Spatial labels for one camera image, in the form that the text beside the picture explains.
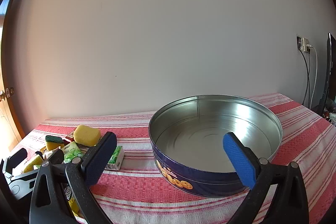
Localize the white wall socket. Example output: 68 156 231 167
297 35 310 52

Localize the yellow rounded sponge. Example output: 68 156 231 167
73 124 101 146

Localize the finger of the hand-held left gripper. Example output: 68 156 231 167
35 148 65 169

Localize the black flat monitor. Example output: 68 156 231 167
319 32 336 115

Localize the green tissue pack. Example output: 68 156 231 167
63 142 84 165

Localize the green white carton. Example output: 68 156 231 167
105 145 125 170

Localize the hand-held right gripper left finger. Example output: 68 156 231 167
30 132 118 224

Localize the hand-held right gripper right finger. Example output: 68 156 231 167
223 132 310 224

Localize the red white striped cloth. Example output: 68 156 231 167
16 93 336 224

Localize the white cable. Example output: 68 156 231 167
308 45 319 109

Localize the black cable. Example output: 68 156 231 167
301 49 312 107

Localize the yellow snack packet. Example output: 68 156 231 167
62 182 80 219

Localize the round blue cookie tin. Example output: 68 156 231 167
148 94 283 197

